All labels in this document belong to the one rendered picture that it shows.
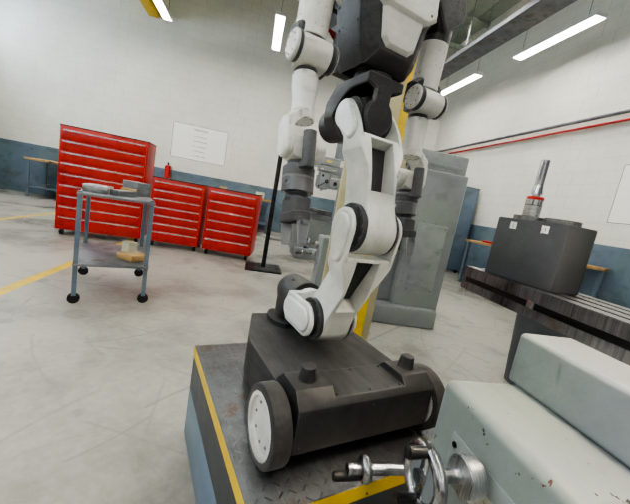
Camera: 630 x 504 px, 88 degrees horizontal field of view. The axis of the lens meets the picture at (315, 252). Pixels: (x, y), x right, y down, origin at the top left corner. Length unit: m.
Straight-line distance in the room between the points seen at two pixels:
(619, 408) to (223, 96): 9.56
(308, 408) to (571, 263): 0.80
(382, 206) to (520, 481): 0.65
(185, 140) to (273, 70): 2.99
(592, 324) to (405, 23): 0.89
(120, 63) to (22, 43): 2.09
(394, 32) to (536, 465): 1.01
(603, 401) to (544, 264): 0.43
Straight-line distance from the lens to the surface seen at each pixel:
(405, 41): 1.11
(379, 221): 0.91
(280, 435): 0.84
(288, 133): 0.88
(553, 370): 0.85
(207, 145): 9.59
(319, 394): 0.88
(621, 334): 0.93
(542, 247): 1.11
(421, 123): 1.21
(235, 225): 4.95
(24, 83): 11.12
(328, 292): 1.03
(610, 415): 0.79
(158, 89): 10.04
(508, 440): 0.71
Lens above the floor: 1.06
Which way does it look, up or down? 9 degrees down
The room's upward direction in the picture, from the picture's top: 10 degrees clockwise
